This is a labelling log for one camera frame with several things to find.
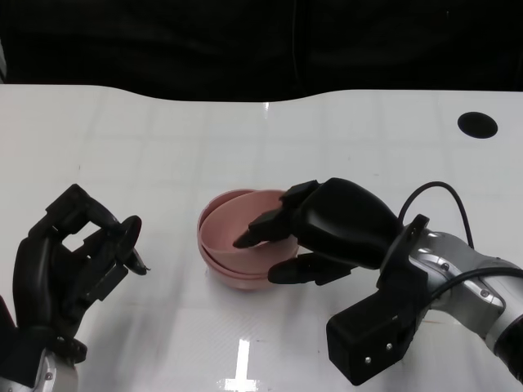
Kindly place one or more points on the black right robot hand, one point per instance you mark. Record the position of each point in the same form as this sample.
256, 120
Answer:
347, 224

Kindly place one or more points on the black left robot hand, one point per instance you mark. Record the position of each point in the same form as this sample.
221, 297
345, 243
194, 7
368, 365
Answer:
41, 286

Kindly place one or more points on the pink plastic bowl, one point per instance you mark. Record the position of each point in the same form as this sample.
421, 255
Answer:
229, 232
210, 210
245, 286

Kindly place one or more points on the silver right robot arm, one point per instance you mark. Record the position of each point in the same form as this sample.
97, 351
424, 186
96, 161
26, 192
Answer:
490, 310

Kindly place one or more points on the black round table grommet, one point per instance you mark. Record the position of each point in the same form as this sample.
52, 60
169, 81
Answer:
477, 125

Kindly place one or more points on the black backdrop curtain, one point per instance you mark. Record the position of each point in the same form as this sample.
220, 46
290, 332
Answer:
163, 41

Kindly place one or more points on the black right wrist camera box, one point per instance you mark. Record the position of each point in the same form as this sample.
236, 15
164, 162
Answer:
367, 335

